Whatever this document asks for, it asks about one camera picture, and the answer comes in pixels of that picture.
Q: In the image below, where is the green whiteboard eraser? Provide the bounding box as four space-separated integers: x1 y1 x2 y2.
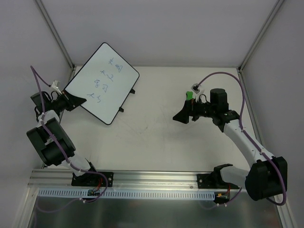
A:
186 91 193 101

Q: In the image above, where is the white whiteboard black frame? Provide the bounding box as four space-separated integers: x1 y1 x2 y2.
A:
65 42 140 125

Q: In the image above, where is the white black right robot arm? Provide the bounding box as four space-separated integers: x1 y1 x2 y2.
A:
173 88 287 204

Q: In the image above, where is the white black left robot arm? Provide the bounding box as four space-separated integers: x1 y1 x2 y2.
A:
26 91 103 186

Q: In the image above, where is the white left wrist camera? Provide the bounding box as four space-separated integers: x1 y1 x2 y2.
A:
50 80 61 94

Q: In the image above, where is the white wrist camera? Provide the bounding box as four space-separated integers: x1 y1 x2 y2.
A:
50 80 61 94
191 83 205 95

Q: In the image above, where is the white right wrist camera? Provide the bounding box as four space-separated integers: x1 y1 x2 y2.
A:
191 83 205 95

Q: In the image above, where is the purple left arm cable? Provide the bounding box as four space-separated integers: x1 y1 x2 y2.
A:
30 65 109 213

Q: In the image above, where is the aluminium frame post left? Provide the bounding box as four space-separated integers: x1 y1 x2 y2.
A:
34 0 75 69

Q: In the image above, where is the aluminium frame post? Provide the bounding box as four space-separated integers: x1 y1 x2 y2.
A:
34 0 75 69
237 0 285 72

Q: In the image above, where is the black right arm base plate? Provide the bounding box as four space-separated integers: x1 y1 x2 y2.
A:
196 173 239 190

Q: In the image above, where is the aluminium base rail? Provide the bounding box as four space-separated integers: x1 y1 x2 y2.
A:
28 169 247 190

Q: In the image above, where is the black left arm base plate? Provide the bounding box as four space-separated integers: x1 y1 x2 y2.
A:
71 171 114 187

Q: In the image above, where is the white slotted cable duct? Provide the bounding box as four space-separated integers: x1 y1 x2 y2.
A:
38 188 215 201

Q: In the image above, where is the aluminium frame post right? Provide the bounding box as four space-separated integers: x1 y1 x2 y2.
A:
237 0 285 72

